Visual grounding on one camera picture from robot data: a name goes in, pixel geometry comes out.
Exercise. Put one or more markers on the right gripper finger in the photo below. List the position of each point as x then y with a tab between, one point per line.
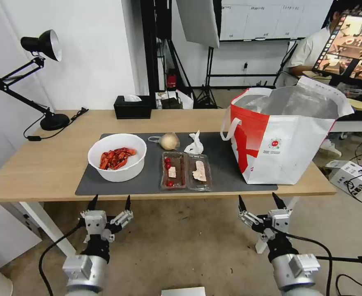
280	204
248	218

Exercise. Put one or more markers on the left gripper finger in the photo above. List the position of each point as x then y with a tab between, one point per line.
123	217
94	205

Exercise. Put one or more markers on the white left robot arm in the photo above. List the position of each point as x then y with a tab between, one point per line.
82	277

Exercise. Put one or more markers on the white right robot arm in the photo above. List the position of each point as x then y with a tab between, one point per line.
294	277

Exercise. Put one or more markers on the red white takeout bag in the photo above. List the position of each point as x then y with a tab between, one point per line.
291	148

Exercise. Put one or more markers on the white plastic bag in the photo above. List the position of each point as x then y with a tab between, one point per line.
185	99

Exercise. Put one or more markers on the grey table mat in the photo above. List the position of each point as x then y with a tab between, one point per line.
150	188

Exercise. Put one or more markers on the white round bowl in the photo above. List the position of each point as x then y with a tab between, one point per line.
122	174

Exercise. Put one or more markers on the red crayfish shells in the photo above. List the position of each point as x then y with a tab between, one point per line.
114	158

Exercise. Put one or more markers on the wooden table white legs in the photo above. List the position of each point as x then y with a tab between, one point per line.
45	172

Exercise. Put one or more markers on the small pale meat piece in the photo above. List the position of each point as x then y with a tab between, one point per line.
172	172

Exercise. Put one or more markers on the large pale meat piece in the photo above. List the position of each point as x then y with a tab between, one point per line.
199	172

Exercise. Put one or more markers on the clear plastic clamshell container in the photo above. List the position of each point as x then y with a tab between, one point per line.
182	172

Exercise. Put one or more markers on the person's white shoe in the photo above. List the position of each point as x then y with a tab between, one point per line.
331	149

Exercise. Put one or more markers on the white printed carton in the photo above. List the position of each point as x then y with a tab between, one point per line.
353	177

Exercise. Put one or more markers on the clear plastic wrapper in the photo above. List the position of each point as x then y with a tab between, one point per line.
152	137

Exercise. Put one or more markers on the pale yellow onion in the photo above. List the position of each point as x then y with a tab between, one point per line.
170	141

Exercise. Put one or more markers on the crumpled white tissue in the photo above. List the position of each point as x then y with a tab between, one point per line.
194	147

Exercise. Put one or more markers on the black desk lamp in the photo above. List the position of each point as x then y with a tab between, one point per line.
54	121

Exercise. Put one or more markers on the white robot front shell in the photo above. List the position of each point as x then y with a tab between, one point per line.
183	291

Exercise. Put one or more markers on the black tissue box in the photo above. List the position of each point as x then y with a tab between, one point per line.
133	110

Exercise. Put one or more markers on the white tissue in box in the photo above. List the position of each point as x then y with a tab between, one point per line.
133	98

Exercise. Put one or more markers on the black light stand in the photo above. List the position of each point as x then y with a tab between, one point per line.
211	77

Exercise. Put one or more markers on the red fire extinguisher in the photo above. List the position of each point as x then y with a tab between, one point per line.
171	80

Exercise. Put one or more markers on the person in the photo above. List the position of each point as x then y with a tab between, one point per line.
307	49

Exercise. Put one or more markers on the black metal rack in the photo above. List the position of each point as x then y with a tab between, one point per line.
151	46

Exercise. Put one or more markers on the computer monitor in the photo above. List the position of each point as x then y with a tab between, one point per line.
353	37

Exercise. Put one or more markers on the whiteboard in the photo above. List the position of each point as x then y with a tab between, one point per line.
261	18

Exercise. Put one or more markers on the white photo softbox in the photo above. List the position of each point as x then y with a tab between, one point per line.
199	24

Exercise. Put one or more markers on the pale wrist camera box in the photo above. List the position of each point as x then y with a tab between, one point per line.
278	222
95	225

